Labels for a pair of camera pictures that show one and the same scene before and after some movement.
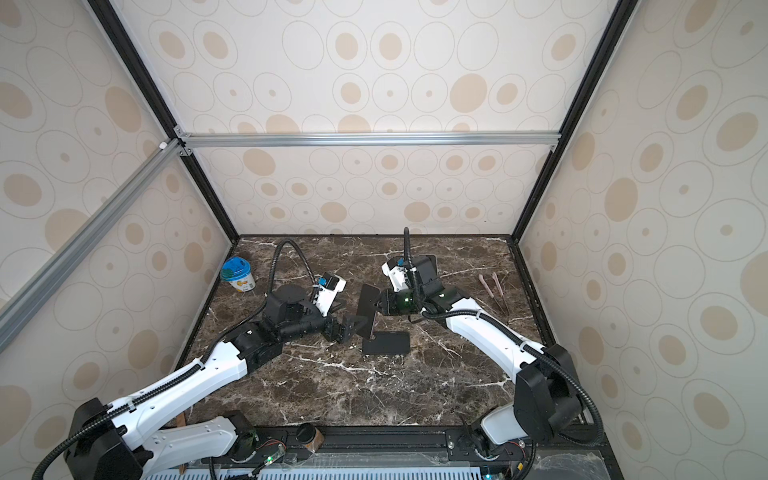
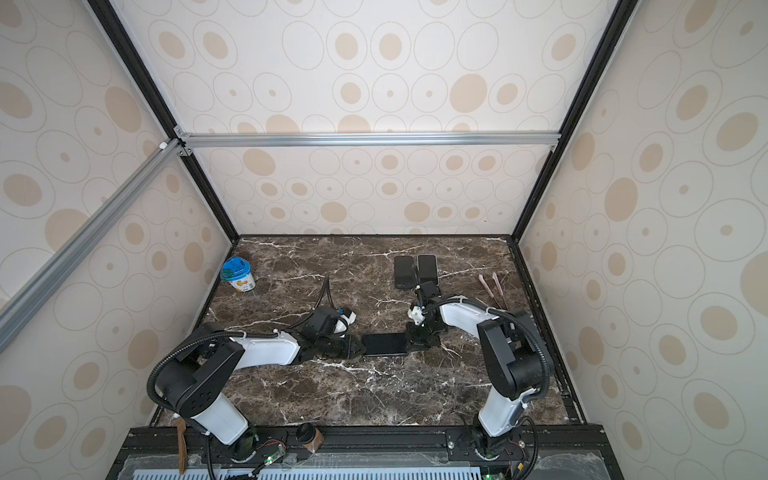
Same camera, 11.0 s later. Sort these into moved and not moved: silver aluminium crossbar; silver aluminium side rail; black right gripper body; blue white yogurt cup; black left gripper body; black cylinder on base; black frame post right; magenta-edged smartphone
Moved: black right gripper body; black left gripper body; magenta-edged smartphone
Not moved: black frame post right; silver aluminium side rail; blue white yogurt cup; black cylinder on base; silver aluminium crossbar
